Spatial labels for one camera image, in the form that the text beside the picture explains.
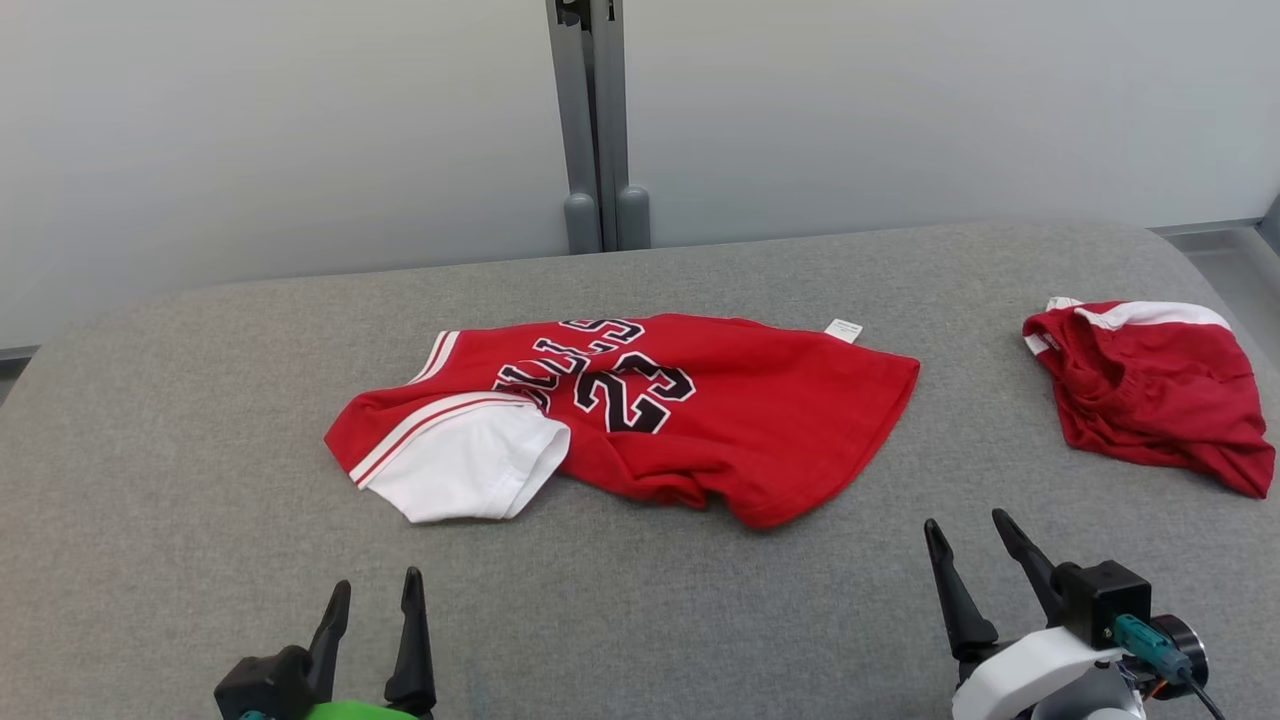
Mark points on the grey vertical partition post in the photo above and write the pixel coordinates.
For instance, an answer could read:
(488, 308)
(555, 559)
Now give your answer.
(592, 100)

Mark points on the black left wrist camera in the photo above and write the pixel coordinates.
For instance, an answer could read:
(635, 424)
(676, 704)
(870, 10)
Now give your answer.
(262, 682)

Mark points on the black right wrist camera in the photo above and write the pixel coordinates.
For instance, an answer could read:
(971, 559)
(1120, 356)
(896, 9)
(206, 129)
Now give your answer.
(1100, 600)

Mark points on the red basketball jersey number 23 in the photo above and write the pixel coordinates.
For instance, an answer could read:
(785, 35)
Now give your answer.
(740, 420)

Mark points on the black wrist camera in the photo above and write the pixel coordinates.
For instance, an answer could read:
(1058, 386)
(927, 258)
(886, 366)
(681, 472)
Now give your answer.
(262, 682)
(1100, 600)

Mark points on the red shorts with white stripe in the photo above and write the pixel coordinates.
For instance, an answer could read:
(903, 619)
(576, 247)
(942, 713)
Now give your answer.
(1150, 390)

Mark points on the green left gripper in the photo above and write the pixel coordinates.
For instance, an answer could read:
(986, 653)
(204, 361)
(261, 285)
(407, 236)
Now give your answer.
(360, 711)

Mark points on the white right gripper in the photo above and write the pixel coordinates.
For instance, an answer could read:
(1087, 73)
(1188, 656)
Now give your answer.
(1010, 680)

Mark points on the grey rounded post cap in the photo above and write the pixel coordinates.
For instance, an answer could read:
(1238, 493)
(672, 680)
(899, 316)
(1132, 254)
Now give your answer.
(633, 220)
(581, 225)

